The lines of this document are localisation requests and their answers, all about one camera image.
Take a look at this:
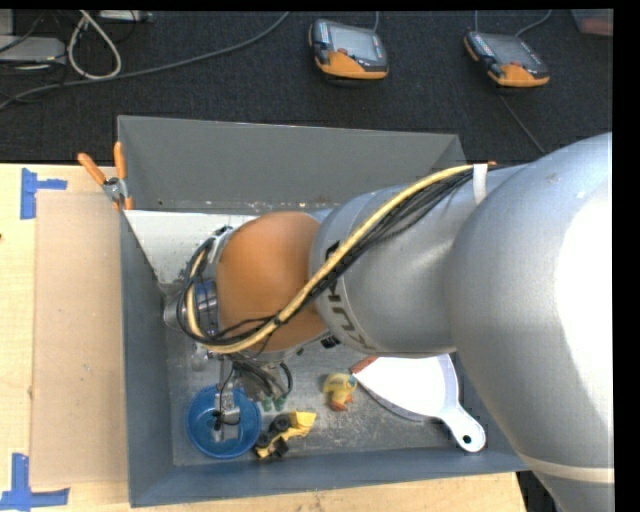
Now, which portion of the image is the yellow toy truck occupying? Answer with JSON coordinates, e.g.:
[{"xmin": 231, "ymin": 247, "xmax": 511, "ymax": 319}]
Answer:
[{"xmin": 254, "ymin": 409, "xmax": 318, "ymax": 461}]

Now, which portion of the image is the grey metal bin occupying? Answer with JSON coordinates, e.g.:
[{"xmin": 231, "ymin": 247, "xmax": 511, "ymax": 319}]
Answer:
[{"xmin": 115, "ymin": 114, "xmax": 531, "ymax": 509}]

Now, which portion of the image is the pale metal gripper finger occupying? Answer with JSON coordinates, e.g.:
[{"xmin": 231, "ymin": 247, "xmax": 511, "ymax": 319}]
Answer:
[
  {"xmin": 225, "ymin": 392, "xmax": 243, "ymax": 441},
  {"xmin": 213, "ymin": 390, "xmax": 227, "ymax": 442}
]

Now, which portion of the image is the blue bowl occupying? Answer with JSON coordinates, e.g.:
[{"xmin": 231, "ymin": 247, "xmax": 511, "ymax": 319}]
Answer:
[{"xmin": 185, "ymin": 383, "xmax": 263, "ymax": 461}]

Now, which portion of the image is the white plastic dustpan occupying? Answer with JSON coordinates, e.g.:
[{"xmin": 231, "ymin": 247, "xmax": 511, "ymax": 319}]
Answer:
[{"xmin": 349, "ymin": 353, "xmax": 488, "ymax": 454}]

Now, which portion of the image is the brown cardboard board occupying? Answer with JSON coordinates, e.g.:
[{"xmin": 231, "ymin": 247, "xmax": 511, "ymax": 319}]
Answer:
[{"xmin": 28, "ymin": 191, "xmax": 132, "ymax": 490}]

